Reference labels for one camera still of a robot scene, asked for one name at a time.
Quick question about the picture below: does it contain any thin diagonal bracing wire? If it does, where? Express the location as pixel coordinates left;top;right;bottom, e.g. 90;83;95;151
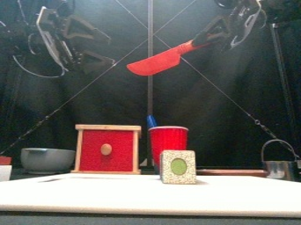
0;0;198;156
114;0;301;162

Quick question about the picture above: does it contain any red and white toy block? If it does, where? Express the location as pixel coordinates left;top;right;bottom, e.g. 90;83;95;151
0;156;13;182

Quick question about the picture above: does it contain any toy sushi roll green centre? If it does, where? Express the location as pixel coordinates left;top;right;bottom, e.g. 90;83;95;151
159;149;198;185

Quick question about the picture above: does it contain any blue pen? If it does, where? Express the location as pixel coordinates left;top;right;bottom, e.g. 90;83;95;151
146;114;159;129

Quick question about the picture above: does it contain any red toy knife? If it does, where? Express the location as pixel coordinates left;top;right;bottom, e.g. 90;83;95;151
126;38;215;77

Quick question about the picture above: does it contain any white cutting board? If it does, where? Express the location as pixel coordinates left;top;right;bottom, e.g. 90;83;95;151
0;172;301;219

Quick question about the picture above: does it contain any dark side frame pole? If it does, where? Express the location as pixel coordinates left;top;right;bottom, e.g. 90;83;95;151
269;22;300;153

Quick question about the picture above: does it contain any brown wooden board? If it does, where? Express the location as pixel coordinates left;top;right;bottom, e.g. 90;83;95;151
195;168;270;178

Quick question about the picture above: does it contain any grey-blue bowl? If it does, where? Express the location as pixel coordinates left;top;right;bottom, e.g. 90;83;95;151
19;147;76;176

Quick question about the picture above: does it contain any wooden box with red front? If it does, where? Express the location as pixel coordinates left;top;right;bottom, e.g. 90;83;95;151
71;123;142;176

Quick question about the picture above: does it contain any vertical metal frame pole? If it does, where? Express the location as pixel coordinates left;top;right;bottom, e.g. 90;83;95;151
147;0;155;169

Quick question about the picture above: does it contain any grey left gripper cable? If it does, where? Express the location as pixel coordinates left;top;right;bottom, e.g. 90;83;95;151
11;54;68;79

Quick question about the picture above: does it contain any small metal pot with handle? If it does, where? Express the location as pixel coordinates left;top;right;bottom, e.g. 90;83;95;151
260;138;301;182

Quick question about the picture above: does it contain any red plastic cup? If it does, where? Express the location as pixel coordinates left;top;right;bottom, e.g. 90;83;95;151
147;125;190;174

